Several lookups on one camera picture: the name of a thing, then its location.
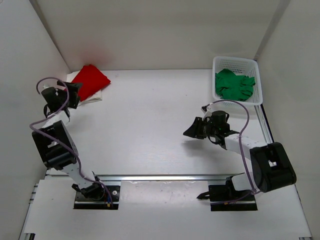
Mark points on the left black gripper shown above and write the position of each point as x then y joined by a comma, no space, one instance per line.
74,88

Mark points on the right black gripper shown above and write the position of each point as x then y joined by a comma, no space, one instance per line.
196,130

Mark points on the red t shirt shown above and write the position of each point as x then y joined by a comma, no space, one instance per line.
92,80

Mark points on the white t shirt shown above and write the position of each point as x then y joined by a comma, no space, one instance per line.
96,97

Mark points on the green t shirt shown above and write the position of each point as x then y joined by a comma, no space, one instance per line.
230,86

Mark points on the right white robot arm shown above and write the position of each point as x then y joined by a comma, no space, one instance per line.
267,165

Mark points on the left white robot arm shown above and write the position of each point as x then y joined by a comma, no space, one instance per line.
55,146

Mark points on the white plastic basket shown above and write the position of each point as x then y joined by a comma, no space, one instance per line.
239,66

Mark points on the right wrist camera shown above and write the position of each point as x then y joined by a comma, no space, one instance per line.
206,108

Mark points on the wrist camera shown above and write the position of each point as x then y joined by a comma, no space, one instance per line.
206,108
47,87

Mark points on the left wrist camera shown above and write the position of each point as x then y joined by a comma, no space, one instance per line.
47,87

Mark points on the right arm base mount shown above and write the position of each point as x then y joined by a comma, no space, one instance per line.
224,198

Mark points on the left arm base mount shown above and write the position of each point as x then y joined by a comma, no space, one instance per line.
96,198

